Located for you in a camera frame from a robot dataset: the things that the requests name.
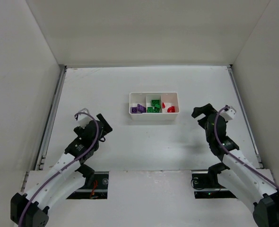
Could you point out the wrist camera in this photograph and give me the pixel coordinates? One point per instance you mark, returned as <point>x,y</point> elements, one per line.
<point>228,113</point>
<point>82,117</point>

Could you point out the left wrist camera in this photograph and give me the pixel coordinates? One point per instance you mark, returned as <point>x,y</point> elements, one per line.
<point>82,117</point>

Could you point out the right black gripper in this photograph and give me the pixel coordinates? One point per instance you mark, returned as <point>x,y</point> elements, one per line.
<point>205,116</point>

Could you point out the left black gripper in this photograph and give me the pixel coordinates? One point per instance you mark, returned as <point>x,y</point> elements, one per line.
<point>101,126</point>

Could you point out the green lego brick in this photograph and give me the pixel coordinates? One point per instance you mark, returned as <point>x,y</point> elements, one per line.
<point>154,106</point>

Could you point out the red lego piece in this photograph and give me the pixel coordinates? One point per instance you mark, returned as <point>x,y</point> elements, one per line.
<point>171,109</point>

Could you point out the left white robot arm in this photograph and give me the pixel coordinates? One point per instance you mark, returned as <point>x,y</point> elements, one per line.
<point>33,208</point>

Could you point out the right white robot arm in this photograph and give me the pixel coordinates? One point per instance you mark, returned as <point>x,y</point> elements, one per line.
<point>234,172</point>

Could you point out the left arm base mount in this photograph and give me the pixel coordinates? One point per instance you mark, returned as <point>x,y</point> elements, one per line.
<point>95,186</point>

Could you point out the white three-compartment tray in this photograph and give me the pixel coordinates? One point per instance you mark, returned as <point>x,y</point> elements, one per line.
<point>143,98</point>

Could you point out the purple flower lego block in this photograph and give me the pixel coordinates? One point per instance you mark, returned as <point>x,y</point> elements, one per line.
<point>138,109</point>

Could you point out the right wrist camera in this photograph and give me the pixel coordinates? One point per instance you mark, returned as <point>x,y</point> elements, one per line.
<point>228,113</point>

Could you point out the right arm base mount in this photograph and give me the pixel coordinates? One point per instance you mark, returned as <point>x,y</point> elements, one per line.
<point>206,186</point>

